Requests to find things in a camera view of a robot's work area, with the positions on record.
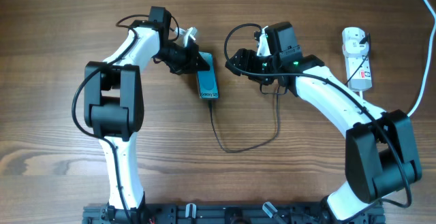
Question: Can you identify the blue screen smartphone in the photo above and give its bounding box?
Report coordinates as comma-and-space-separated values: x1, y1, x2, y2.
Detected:
197, 52, 219, 99

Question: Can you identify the black usb charging cable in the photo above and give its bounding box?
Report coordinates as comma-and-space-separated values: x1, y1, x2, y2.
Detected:
207, 33, 373, 154

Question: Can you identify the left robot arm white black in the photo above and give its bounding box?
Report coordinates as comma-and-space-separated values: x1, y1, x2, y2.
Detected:
76, 6, 219, 222

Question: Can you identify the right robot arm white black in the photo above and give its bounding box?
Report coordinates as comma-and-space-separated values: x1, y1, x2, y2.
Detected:
225, 22, 422, 223

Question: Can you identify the white charger adapter plug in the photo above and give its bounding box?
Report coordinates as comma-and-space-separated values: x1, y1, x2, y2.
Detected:
343, 39, 369, 58

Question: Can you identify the white power strip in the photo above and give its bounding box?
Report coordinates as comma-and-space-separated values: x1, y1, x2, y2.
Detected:
342, 27, 372, 93

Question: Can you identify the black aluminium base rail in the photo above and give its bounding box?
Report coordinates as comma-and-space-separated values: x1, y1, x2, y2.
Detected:
82, 202, 386, 224

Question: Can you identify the white power strip cord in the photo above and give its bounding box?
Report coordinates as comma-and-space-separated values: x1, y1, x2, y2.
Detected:
358, 0, 436, 118

